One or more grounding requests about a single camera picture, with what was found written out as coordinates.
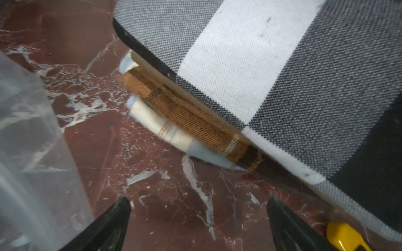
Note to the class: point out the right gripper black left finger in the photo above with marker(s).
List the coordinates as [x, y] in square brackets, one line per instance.
[107, 232]

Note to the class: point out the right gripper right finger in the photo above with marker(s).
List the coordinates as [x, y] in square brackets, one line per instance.
[291, 233]

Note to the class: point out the clear plastic vacuum bag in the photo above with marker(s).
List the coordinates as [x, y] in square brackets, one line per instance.
[43, 202]

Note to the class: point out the brown plaid blanket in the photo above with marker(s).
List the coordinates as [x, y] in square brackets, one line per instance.
[193, 121]

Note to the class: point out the beige plaid blanket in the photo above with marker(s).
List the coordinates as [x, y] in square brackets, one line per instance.
[168, 132]

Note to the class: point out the grey white plaid blanket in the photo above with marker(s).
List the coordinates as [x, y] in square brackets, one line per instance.
[316, 85]

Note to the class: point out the tan blanket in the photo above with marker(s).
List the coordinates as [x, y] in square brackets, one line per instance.
[176, 88]

